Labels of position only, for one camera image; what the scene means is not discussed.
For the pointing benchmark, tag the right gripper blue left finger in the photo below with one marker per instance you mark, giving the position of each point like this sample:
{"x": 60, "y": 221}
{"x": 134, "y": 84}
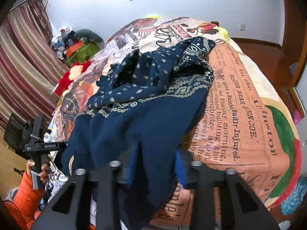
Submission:
{"x": 70, "y": 207}

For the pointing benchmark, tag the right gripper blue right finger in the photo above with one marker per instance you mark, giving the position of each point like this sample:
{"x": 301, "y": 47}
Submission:
{"x": 220, "y": 194}

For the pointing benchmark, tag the navy patterned hooded sweater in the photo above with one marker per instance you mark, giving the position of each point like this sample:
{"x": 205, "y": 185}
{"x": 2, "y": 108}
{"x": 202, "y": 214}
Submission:
{"x": 146, "y": 103}

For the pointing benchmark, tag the person left hand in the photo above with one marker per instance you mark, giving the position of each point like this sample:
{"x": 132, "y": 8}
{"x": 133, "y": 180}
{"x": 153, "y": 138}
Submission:
{"x": 44, "y": 174}

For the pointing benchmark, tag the orange jacket sleeve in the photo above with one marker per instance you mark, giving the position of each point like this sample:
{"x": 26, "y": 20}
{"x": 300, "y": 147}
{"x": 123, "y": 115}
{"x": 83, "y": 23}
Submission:
{"x": 25, "y": 204}

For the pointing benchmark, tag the newspaper print bed blanket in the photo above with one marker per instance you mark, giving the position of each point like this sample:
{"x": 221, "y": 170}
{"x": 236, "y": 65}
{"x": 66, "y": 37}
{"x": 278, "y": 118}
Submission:
{"x": 237, "y": 130}

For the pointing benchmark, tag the striped red gold curtain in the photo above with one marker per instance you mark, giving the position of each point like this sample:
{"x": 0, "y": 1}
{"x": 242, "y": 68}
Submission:
{"x": 29, "y": 67}

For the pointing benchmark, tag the red plush toy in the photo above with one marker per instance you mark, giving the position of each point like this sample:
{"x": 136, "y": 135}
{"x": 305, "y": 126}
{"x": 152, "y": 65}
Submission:
{"x": 74, "y": 72}

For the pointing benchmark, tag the orange box on pile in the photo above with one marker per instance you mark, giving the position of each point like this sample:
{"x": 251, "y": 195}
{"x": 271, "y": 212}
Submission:
{"x": 74, "y": 48}

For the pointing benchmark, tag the green storage box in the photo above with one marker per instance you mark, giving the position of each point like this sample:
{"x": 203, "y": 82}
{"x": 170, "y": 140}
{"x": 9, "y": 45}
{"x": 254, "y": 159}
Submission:
{"x": 82, "y": 54}

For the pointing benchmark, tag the cream bed mattress cover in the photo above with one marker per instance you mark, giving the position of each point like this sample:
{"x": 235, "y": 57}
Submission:
{"x": 264, "y": 88}

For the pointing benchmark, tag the pink slipper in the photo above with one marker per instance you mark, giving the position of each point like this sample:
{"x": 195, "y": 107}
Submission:
{"x": 296, "y": 117}

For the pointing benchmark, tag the grey plush toy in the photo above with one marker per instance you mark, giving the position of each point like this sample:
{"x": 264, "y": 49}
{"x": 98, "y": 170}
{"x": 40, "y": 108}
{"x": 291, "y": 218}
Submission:
{"x": 89, "y": 36}

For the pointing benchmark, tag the yellow plush pillow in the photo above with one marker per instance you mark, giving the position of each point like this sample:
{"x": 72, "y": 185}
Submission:
{"x": 193, "y": 27}

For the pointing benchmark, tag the wooden wardrobe with door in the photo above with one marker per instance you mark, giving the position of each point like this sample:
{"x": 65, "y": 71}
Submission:
{"x": 294, "y": 46}

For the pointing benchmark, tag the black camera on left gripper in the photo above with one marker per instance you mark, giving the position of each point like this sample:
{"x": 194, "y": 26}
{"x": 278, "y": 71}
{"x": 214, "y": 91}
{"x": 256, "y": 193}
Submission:
{"x": 40, "y": 128}

